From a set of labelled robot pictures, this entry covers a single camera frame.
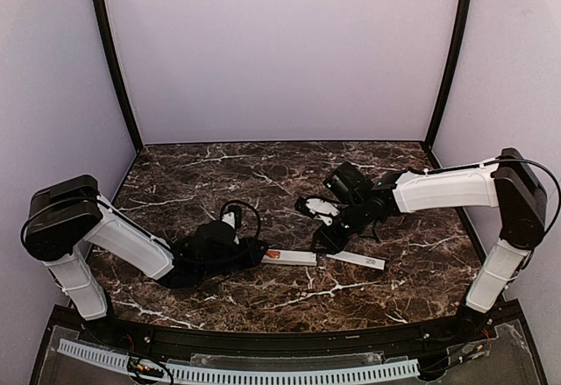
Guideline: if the white remote battery cover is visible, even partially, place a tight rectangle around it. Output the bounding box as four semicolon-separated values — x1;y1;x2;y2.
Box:
326;251;386;271

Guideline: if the white remote control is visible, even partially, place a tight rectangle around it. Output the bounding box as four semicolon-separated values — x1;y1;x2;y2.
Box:
262;249;316;267

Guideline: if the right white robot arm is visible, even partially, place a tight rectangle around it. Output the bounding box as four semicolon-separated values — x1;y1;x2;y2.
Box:
296;148;552;314

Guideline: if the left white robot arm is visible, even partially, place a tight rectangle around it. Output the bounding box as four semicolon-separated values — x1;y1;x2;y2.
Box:
20;175;269;321

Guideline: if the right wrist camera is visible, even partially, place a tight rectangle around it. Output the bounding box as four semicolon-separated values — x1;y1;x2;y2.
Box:
323;161;373;205

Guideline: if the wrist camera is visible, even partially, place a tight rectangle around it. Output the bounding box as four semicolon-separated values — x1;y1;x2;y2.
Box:
219;205;243;246
323;161;373;205

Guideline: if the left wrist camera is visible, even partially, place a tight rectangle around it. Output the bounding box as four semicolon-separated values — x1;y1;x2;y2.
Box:
219;205;243;246

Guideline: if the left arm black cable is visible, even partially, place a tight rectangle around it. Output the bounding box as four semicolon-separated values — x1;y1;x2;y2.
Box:
218;200;262;246

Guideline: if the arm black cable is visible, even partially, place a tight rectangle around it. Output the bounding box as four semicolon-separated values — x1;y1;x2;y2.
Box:
486;156;561;246
218;200;262;246

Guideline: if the black front table rail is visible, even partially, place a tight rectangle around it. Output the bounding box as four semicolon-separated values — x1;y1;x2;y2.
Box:
82;317;485;359

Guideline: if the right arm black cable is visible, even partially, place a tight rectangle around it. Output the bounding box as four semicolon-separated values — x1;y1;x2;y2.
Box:
486;156;561;246

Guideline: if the white slotted cable duct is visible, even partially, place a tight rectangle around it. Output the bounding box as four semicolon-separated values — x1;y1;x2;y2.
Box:
56;339;420;384

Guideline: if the right black frame post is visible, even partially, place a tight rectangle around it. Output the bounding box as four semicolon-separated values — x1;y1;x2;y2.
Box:
423;0;471;153

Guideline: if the black frame post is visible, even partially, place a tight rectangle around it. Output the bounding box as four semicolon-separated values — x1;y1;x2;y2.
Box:
423;0;471;153
92;0;144;153

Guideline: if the left black frame post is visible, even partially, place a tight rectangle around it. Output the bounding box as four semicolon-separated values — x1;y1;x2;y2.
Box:
92;0;144;153

